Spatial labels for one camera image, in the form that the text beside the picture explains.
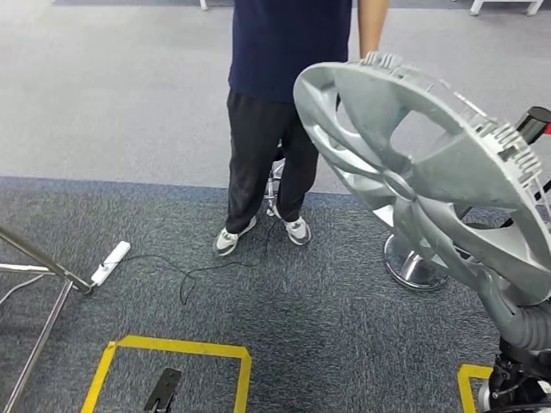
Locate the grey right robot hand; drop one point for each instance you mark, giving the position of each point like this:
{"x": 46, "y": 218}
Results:
{"x": 497, "y": 308}

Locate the grey plastic wheel hubcap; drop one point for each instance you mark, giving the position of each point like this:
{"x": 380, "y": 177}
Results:
{"x": 473, "y": 165}

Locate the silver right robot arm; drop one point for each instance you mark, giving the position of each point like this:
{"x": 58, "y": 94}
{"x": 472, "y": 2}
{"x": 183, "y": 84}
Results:
{"x": 534, "y": 330}

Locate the stainless steel workbench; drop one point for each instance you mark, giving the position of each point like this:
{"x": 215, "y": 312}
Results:
{"x": 38, "y": 256}

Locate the person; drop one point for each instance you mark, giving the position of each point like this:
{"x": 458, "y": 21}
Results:
{"x": 280, "y": 51}

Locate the long white power strip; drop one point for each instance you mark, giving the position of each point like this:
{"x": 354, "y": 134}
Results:
{"x": 111, "y": 263}

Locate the white table leg frame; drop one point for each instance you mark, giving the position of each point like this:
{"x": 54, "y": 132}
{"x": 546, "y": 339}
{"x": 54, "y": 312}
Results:
{"x": 503, "y": 4}

